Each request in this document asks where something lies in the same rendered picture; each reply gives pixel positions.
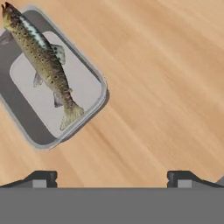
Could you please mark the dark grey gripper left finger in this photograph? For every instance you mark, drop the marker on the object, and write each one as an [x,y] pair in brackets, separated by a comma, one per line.
[40,178]

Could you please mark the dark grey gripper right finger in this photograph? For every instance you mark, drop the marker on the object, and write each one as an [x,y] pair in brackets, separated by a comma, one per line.
[182,178]

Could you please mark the spotted brown fish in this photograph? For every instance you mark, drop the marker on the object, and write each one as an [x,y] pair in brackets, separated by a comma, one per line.
[43,58]

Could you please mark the grey rectangular container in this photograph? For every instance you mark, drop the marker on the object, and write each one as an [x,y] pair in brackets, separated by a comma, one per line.
[83,87]

